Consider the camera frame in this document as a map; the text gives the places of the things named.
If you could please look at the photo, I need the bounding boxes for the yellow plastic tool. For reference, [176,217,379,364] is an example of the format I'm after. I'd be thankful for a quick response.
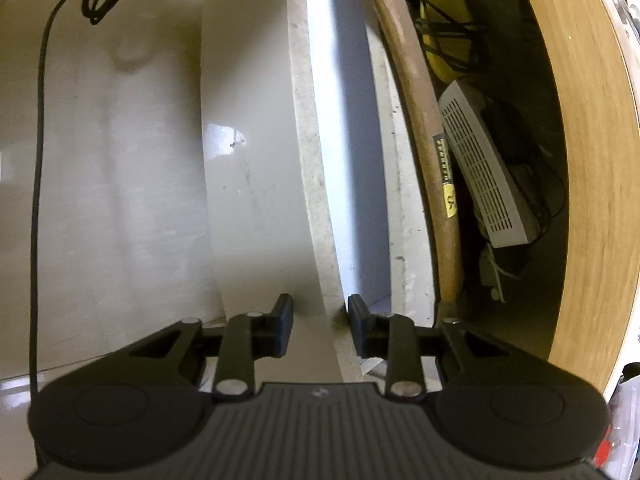
[420,0,474,84]

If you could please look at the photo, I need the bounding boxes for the black tangled cable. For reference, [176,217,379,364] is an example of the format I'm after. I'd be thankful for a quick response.
[384,0,476,74]

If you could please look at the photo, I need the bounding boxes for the black cable on floor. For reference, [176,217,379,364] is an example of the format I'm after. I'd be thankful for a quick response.
[28,0,144,401]

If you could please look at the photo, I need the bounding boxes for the white vented router box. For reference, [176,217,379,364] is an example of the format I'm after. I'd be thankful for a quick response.
[438,79,540,248]

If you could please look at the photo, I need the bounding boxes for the white wooden drawer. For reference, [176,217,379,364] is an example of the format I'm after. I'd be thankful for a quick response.
[201,0,436,382]

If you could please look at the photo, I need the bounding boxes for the wooden desk top edge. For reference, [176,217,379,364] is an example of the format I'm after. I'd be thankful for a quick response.
[529,0,639,396]

